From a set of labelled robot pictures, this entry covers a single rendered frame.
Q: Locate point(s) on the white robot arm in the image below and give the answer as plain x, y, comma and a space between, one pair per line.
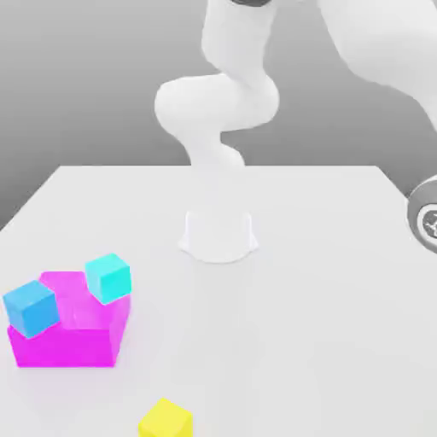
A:
218, 102

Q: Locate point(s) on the small cyan cube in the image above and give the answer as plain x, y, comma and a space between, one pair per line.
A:
109, 278

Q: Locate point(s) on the small blue cube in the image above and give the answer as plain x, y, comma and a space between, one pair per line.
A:
32, 309

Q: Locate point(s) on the small yellow cube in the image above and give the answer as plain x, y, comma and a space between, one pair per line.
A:
165, 420

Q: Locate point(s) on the large magenta box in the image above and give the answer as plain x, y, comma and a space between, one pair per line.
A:
65, 346

